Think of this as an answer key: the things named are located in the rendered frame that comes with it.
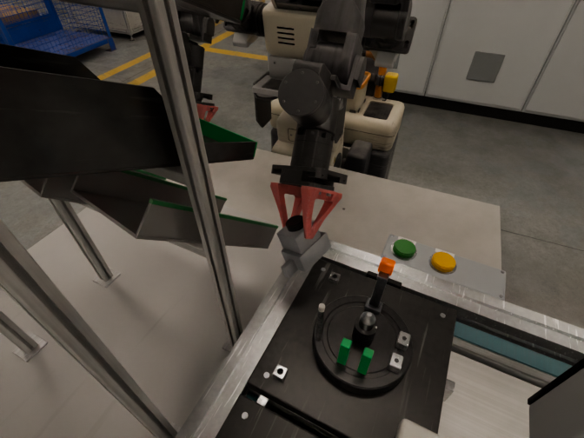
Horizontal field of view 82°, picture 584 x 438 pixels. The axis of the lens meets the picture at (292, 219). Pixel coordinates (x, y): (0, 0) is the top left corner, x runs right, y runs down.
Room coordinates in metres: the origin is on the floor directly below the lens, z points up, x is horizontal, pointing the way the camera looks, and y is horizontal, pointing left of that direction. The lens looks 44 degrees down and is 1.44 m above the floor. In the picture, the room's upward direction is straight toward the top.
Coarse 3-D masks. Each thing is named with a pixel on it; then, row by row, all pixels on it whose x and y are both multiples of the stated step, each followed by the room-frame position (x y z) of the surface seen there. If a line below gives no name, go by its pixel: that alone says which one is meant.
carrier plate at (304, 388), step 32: (320, 288) 0.32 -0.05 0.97; (352, 288) 0.32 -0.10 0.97; (288, 320) 0.27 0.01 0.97; (416, 320) 0.27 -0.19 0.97; (448, 320) 0.27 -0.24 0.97; (288, 352) 0.22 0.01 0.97; (416, 352) 0.22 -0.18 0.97; (448, 352) 0.22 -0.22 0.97; (256, 384) 0.17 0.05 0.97; (288, 384) 0.17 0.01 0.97; (320, 384) 0.17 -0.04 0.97; (416, 384) 0.17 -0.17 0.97; (320, 416) 0.13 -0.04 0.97; (352, 416) 0.13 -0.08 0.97; (384, 416) 0.13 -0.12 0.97; (416, 416) 0.13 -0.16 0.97
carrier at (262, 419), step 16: (240, 400) 0.15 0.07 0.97; (240, 416) 0.13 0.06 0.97; (256, 416) 0.13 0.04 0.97; (272, 416) 0.13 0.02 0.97; (224, 432) 0.12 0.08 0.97; (240, 432) 0.12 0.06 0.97; (256, 432) 0.12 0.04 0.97; (272, 432) 0.12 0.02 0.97; (288, 432) 0.12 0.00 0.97; (304, 432) 0.12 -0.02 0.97
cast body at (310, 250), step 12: (300, 216) 0.36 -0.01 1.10; (288, 228) 0.35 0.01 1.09; (300, 228) 0.34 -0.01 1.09; (288, 240) 0.33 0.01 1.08; (300, 240) 0.33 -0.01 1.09; (312, 240) 0.34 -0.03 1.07; (324, 240) 0.35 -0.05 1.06; (288, 252) 0.33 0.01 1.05; (300, 252) 0.32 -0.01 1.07; (312, 252) 0.33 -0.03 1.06; (324, 252) 0.34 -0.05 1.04; (288, 264) 0.31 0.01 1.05; (300, 264) 0.31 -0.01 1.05; (312, 264) 0.32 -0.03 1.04; (288, 276) 0.30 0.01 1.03
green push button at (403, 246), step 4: (400, 240) 0.43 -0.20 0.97; (404, 240) 0.43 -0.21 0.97; (396, 244) 0.42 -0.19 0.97; (400, 244) 0.42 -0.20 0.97; (404, 244) 0.42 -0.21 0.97; (408, 244) 0.42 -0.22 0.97; (412, 244) 0.42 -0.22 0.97; (396, 248) 0.41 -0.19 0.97; (400, 248) 0.41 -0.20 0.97; (404, 248) 0.41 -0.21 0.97; (408, 248) 0.41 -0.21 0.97; (412, 248) 0.41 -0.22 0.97; (396, 252) 0.40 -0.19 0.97; (400, 252) 0.40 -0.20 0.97; (404, 252) 0.40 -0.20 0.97; (408, 252) 0.40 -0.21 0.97; (412, 252) 0.40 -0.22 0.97; (400, 256) 0.40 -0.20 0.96; (404, 256) 0.39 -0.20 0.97; (408, 256) 0.39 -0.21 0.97
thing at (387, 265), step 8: (384, 264) 0.29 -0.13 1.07; (392, 264) 0.29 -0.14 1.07; (384, 272) 0.29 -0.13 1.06; (392, 272) 0.29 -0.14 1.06; (376, 280) 0.29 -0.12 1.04; (384, 280) 0.27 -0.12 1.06; (376, 288) 0.28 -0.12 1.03; (384, 288) 0.28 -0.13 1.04; (376, 296) 0.28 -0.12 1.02; (376, 304) 0.27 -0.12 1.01
